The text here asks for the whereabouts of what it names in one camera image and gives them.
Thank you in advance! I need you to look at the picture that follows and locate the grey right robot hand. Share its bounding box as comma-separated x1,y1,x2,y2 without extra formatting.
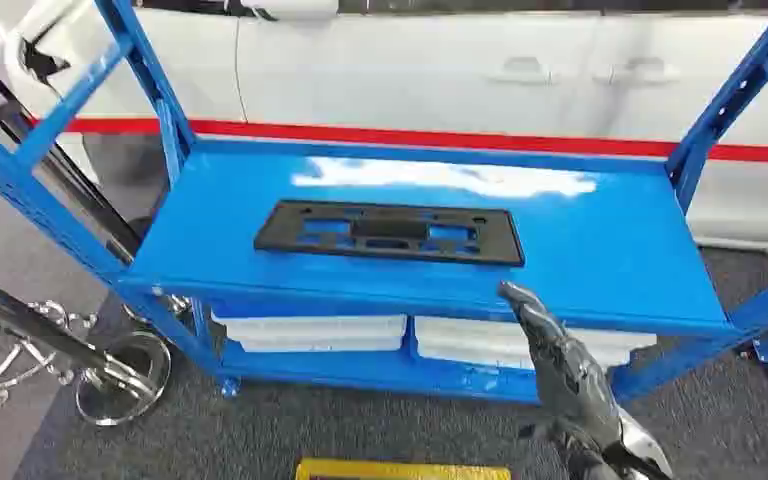
497,281,624,446

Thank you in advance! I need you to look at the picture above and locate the black plastic frame part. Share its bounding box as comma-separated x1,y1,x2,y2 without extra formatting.
253,199,526,268

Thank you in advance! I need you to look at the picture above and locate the blue metal shelf rack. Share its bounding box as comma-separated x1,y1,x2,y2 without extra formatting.
0,0,768,407

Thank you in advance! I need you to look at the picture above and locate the yellow flat object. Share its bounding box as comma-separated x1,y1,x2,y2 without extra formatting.
294,458,512,480

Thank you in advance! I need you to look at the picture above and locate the white car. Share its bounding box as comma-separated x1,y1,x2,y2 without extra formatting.
0,0,768,253

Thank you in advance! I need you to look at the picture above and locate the black slanted pole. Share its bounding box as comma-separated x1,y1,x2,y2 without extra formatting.
0,36,145,266

